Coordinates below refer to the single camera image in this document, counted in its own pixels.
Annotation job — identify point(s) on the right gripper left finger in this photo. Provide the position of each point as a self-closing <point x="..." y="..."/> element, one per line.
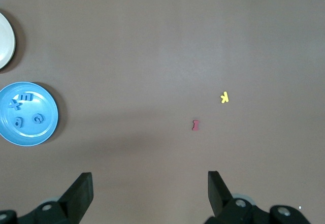
<point x="50" y="211"/>

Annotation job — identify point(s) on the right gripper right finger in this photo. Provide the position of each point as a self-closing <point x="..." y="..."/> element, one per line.
<point x="236" y="212"/>

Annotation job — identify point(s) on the blue foam letter G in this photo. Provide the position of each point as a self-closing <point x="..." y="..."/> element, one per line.
<point x="38" y="119"/>

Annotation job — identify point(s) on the blue foam letter a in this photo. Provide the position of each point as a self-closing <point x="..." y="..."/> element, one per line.
<point x="18" y="122"/>

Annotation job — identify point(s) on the blue foam plus sign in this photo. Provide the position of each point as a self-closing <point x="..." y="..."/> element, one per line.
<point x="14" y="104"/>

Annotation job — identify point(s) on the blue foam number 3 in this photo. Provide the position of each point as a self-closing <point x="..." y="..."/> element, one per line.
<point x="27" y="96"/>

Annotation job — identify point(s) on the blue round plate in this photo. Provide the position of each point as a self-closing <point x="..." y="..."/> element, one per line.
<point x="45" y="132"/>

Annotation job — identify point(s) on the small red foam letter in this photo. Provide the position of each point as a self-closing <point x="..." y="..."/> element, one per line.
<point x="195" y="125"/>

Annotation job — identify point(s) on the yellow foam letter K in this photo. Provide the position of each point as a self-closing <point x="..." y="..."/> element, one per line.
<point x="224" y="97"/>

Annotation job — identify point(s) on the beige round plate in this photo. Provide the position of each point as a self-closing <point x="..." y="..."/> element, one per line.
<point x="5" y="41"/>

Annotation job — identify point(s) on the brown table cover sheet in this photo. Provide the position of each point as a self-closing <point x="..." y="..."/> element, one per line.
<point x="152" y="56"/>

